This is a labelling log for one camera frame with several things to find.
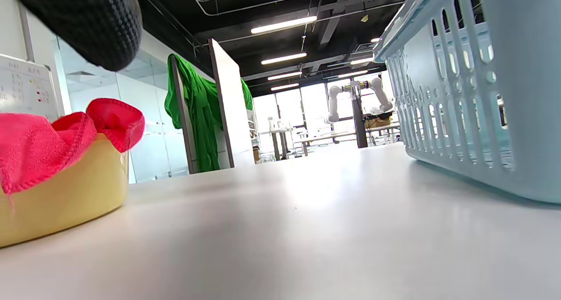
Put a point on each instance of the person's right hand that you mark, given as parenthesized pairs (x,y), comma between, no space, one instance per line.
(87,23)

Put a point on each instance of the pink square towel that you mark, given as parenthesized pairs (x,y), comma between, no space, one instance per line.
(35,151)

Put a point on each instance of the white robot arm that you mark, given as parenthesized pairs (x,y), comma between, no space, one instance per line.
(382,96)
(334,102)

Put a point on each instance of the whiteboard on rolling stand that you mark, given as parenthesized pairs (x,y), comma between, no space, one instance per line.
(22,89)

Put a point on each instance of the green cloth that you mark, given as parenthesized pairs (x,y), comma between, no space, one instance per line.
(197,116)

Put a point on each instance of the white partition board on wheels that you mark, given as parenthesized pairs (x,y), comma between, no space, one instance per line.
(228,107)

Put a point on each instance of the yellow plastic basin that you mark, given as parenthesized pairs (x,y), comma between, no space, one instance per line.
(65,194)

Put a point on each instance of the ceiling light strips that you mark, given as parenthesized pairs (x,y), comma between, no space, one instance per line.
(282,24)

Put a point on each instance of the small white desktop robot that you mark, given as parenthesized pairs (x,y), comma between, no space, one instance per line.
(278,125)

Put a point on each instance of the white office table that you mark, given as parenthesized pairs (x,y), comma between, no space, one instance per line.
(324,137)
(385,126)

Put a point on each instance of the grey robot stand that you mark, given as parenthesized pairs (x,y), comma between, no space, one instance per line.
(360,124)

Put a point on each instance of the light blue plastic basket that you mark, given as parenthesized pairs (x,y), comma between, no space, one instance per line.
(482,116)

